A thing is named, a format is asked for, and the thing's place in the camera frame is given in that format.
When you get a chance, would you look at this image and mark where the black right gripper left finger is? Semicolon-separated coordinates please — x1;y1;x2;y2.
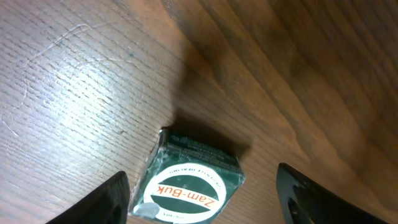
48;171;130;224

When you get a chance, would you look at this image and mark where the dark snack packet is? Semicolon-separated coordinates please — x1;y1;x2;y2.
129;129;246;223

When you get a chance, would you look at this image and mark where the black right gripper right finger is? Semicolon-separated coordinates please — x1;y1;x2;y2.
276;163;384;224

